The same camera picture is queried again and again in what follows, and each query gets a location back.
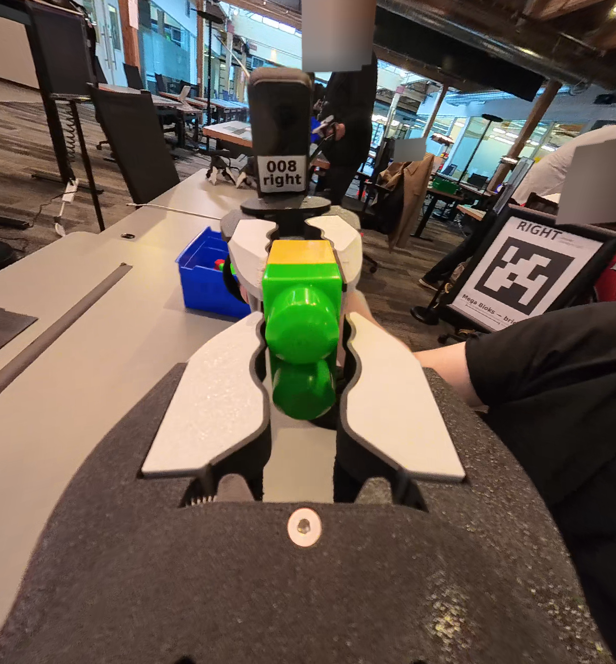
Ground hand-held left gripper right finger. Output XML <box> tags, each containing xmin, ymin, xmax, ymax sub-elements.
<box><xmin>335</xmin><ymin>310</ymin><xmax>468</xmax><ymax>487</ymax></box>

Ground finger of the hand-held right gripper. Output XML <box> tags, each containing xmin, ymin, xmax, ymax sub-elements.
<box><xmin>305</xmin><ymin>214</ymin><xmax>364</xmax><ymax>285</ymax></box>
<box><xmin>227</xmin><ymin>218</ymin><xmax>278</xmax><ymax>292</ymax></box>

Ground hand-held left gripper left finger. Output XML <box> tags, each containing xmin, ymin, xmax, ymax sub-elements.
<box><xmin>140</xmin><ymin>311</ymin><xmax>274</xmax><ymax>489</ymax></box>

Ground yellow one-stud block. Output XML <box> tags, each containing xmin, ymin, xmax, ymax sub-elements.
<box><xmin>267</xmin><ymin>240</ymin><xmax>336</xmax><ymax>266</ymax></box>

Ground blue plastic bin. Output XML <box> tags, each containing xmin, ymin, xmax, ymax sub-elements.
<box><xmin>175</xmin><ymin>227</ymin><xmax>252</xmax><ymax>320</ymax></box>

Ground green two-stud block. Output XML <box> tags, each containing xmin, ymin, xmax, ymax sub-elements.
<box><xmin>261</xmin><ymin>262</ymin><xmax>344</xmax><ymax>421</ymax></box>

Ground person's right forearm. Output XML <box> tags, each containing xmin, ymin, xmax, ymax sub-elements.
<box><xmin>414</xmin><ymin>340</ymin><xmax>487</xmax><ymax>411</ymax></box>

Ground wooden office desk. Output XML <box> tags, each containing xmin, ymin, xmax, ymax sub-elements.
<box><xmin>202</xmin><ymin>120</ymin><xmax>251</xmax><ymax>156</ymax></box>

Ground person's right hand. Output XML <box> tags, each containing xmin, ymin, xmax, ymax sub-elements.
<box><xmin>343</xmin><ymin>288</ymin><xmax>416</xmax><ymax>353</ymax></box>

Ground brown coat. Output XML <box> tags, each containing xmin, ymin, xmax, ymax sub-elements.
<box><xmin>378</xmin><ymin>154</ymin><xmax>435</xmax><ymax>250</ymax></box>

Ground black office chair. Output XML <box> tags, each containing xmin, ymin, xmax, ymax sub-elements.
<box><xmin>87</xmin><ymin>83</ymin><xmax>180</xmax><ymax>204</ymax></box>

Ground person's black shirt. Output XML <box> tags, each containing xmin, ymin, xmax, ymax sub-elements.
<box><xmin>463</xmin><ymin>301</ymin><xmax>616</xmax><ymax>664</ymax></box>

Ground white power adapter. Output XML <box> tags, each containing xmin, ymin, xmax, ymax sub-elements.
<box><xmin>54</xmin><ymin>179</ymin><xmax>80</xmax><ymax>237</ymax></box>

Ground framed marker sign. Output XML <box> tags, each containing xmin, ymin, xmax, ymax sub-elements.
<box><xmin>445</xmin><ymin>205</ymin><xmax>616</xmax><ymax>333</ymax></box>

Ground black floor lamp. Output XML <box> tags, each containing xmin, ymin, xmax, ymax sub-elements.
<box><xmin>466</xmin><ymin>113</ymin><xmax>503</xmax><ymax>172</ymax></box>

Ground black panel stand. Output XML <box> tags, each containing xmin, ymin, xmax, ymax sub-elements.
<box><xmin>25</xmin><ymin>0</ymin><xmax>106</xmax><ymax>231</ymax></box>

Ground red garment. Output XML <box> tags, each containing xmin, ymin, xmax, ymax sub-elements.
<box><xmin>596</xmin><ymin>244</ymin><xmax>616</xmax><ymax>302</ymax></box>

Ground wooden post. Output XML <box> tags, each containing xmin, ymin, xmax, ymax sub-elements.
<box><xmin>502</xmin><ymin>80</ymin><xmax>563</xmax><ymax>177</ymax></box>

